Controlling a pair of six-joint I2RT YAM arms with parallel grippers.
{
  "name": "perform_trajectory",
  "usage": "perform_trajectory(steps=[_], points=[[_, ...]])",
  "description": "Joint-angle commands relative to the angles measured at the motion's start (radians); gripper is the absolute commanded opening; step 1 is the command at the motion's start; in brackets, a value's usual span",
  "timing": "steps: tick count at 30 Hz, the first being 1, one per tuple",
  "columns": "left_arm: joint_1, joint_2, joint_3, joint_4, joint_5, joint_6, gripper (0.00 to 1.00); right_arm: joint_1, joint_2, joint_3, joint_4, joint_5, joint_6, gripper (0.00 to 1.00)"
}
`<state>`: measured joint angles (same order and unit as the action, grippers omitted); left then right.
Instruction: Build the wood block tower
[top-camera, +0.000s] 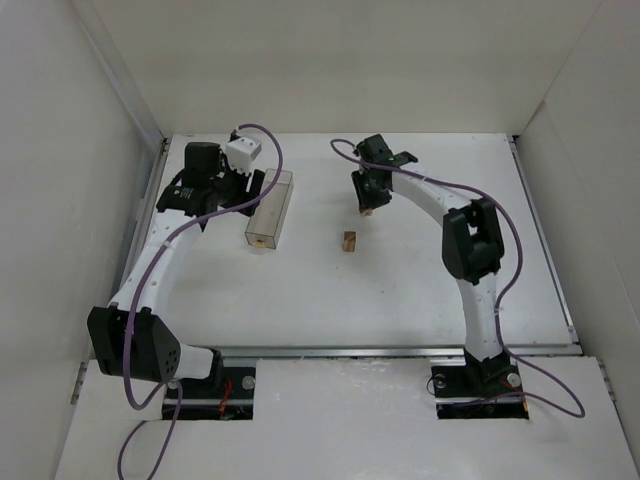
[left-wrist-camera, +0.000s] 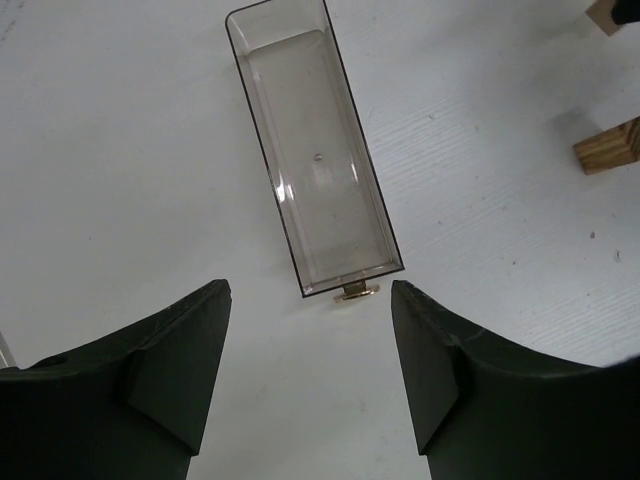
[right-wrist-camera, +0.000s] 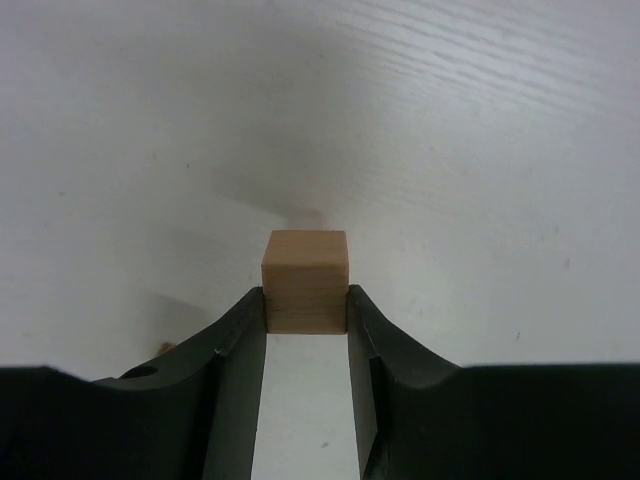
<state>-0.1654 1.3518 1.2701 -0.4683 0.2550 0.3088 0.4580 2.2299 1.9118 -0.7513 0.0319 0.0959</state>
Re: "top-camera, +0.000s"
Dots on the dark striped wood block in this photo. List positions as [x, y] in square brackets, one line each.
[349, 241]

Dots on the aluminium front rail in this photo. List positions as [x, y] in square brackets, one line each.
[568, 350]

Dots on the clear plastic drawer box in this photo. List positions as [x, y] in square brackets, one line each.
[265, 226]

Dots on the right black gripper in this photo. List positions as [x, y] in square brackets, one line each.
[370, 191]

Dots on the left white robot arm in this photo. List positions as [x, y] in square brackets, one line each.
[130, 335]

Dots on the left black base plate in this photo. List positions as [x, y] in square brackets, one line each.
[231, 400]

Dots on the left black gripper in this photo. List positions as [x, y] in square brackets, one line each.
[247, 188]

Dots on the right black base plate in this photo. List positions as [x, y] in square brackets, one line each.
[458, 399]

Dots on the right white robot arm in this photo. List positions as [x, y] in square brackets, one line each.
[472, 248]

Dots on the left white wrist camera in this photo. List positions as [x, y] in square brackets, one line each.
[241, 151]

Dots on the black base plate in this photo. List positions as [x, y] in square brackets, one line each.
[231, 400]
[458, 399]

